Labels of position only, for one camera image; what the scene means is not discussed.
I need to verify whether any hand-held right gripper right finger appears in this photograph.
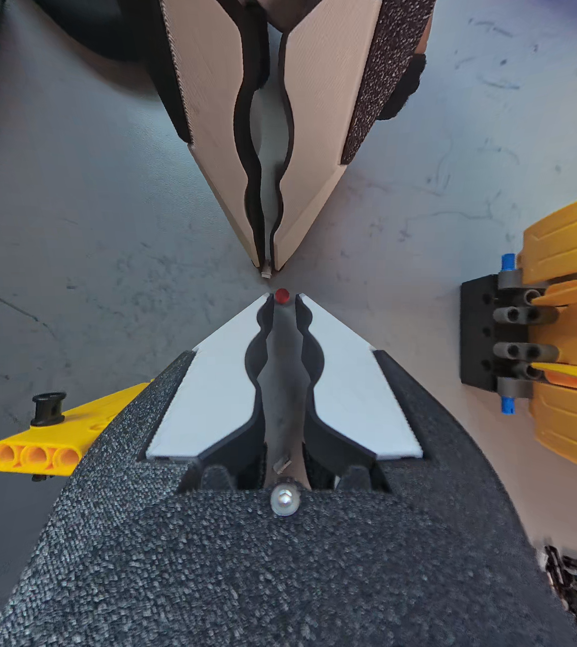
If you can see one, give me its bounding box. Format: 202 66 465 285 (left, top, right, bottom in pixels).
295 293 425 488

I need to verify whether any person's left hand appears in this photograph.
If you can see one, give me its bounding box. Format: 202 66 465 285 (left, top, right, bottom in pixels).
377 43 428 122

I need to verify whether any black lego pin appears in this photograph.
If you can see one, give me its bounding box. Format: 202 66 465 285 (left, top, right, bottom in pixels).
30 391 67 427

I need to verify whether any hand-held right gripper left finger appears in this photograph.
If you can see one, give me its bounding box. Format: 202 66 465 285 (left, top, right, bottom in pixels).
146 292 275 488

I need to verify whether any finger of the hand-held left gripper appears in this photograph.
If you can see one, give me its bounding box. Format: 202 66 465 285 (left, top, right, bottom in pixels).
270 0 383 272
161 0 268 269

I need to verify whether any pile of small lego connectors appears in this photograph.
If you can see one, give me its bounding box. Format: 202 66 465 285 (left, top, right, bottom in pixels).
544 545 577 639

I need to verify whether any yellow lego vehicle model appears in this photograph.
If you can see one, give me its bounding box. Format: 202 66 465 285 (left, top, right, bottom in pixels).
460 186 577 481

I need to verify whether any yellow lego panel piece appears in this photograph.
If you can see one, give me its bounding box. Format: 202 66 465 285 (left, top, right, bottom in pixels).
0 381 151 478

